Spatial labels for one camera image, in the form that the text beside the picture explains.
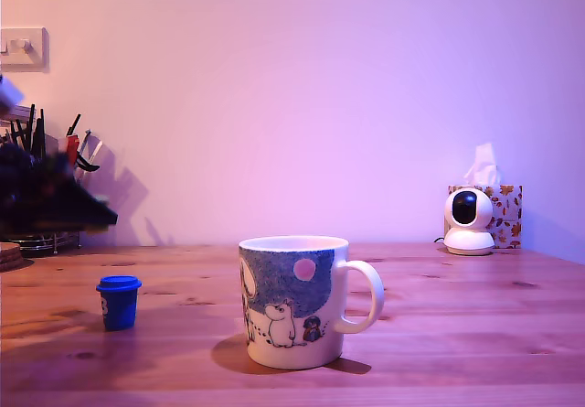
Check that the blue coffee capsule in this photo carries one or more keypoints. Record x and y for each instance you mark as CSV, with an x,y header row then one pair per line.
x,y
119,308

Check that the metal tongs with black head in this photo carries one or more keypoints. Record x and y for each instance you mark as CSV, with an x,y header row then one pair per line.
x,y
90,168

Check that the red white paper sleeve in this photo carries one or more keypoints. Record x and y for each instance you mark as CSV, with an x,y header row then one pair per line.
x,y
71,146

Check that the wide black spatula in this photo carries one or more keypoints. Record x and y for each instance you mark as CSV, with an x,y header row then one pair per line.
x,y
41,137

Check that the cork coaster stack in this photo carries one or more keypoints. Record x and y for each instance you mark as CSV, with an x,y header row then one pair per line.
x,y
7,256

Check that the short black stick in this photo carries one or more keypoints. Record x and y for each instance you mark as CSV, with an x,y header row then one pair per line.
x,y
73,125

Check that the thin long black stick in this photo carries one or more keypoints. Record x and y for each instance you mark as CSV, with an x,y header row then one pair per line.
x,y
32,128

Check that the white ledge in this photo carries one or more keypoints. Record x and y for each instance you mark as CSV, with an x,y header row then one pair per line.
x,y
20,113

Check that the white cartoon print mug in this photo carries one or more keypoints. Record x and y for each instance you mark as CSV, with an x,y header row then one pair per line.
x,y
292,297

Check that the white tissue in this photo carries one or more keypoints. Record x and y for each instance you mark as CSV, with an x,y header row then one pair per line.
x,y
483,169

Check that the leaf print tissue box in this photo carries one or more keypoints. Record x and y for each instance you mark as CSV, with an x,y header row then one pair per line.
x,y
508,215

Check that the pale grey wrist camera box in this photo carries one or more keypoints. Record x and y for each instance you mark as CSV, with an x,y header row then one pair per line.
x,y
9,93

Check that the white wall switch plate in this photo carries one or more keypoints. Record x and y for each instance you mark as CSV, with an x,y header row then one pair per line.
x,y
36,55

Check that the small white round camera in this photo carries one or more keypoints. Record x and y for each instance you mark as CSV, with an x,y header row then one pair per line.
x,y
480,242

